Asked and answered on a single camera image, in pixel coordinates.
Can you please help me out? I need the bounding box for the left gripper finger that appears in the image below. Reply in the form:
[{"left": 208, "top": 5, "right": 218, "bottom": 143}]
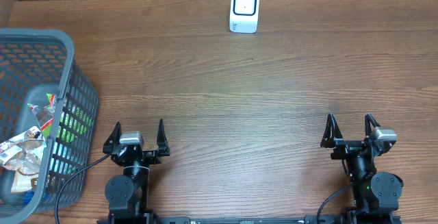
[
  {"left": 156, "top": 119, "right": 170, "bottom": 157},
  {"left": 103, "top": 122, "right": 122, "bottom": 154}
]

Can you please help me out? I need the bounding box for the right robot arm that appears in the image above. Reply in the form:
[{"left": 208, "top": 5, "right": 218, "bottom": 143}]
[{"left": 315, "top": 113, "right": 404, "bottom": 223}]

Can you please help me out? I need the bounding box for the grey plastic shopping basket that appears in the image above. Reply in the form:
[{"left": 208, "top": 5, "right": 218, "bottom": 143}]
[{"left": 1, "top": 28, "right": 99, "bottom": 223}]

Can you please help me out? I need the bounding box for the green gummy candy bag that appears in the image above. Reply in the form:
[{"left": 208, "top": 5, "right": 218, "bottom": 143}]
[{"left": 27, "top": 92, "right": 95, "bottom": 142}]

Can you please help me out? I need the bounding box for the white barcode scanner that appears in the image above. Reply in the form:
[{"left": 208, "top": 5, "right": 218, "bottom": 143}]
[{"left": 229, "top": 0, "right": 260, "bottom": 34}]

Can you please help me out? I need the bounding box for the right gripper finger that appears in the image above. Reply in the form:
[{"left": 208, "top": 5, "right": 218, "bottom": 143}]
[
  {"left": 364, "top": 113, "right": 381, "bottom": 138},
  {"left": 320, "top": 113, "right": 344, "bottom": 148}
]

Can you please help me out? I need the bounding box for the blue snack packet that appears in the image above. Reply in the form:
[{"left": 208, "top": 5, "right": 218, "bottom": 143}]
[{"left": 23, "top": 190, "right": 50, "bottom": 205}]

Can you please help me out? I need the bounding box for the beige cookie snack bag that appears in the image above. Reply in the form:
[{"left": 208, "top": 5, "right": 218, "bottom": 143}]
[{"left": 1, "top": 126, "right": 47, "bottom": 193}]

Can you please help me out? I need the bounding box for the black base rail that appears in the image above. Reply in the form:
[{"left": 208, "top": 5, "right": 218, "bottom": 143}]
[{"left": 96, "top": 214, "right": 402, "bottom": 224}]

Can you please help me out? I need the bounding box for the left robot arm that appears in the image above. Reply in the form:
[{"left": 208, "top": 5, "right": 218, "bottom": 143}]
[{"left": 103, "top": 120, "right": 170, "bottom": 223}]

